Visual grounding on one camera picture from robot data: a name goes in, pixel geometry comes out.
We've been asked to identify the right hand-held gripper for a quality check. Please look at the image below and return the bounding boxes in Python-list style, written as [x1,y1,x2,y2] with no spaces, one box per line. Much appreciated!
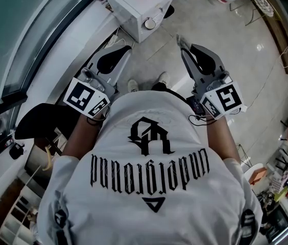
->
[180,43,248,118]

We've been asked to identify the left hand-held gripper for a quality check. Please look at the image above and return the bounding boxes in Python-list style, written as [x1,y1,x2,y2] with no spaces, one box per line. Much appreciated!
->
[63,44,132,118]

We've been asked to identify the clear item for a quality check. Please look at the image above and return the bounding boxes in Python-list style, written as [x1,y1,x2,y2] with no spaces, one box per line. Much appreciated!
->
[175,34,192,50]

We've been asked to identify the person's right forearm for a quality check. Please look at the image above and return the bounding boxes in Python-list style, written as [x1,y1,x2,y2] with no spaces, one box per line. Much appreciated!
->
[205,113,242,163]

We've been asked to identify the person's left forearm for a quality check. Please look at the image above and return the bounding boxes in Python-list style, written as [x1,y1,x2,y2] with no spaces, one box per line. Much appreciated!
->
[61,110,109,161]

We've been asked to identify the white power strip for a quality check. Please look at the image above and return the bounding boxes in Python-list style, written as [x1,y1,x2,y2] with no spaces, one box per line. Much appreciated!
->
[105,34,119,48]

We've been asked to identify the person's left white shoe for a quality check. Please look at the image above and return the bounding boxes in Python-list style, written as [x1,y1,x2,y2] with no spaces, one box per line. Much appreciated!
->
[127,79,139,93]

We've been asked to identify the person's white shoe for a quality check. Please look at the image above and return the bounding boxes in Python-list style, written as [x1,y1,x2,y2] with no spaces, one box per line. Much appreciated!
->
[157,71,171,87]
[127,79,139,93]

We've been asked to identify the person's right white shoe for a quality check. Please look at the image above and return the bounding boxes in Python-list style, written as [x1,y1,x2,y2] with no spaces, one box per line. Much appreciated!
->
[157,71,171,87]

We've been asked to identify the black battery pack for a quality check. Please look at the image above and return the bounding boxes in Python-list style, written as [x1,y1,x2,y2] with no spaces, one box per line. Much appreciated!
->
[186,95,206,116]

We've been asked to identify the person's black trousers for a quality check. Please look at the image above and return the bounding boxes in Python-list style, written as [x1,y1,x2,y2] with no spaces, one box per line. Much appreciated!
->
[151,82,183,99]

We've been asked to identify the white microwave oven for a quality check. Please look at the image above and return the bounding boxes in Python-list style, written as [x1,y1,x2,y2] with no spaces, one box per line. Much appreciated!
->
[103,0,178,44]

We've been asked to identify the wooden shelf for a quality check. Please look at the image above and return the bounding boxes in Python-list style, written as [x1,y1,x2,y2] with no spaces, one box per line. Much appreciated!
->
[253,0,288,76]

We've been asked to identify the black chair seat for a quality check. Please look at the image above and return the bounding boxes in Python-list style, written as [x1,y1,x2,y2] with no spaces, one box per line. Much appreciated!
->
[14,103,81,140]

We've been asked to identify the curved yellow hook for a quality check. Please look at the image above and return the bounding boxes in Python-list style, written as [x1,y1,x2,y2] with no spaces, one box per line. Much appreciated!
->
[41,145,53,172]

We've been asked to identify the orange box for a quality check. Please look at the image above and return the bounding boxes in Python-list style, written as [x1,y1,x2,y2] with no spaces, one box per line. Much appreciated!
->
[250,165,267,185]

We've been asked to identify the person's white printed t-shirt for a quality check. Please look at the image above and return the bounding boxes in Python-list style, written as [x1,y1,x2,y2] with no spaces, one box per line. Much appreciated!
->
[36,90,264,245]

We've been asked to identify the small black pouch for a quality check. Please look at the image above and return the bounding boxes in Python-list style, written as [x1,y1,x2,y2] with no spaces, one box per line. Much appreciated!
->
[8,143,25,160]

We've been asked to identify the white cubby shelf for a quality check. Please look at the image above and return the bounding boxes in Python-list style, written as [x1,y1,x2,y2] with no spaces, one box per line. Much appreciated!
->
[0,184,43,245]

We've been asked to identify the black cable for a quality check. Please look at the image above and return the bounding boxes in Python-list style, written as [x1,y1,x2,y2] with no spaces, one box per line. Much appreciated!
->
[188,114,218,126]

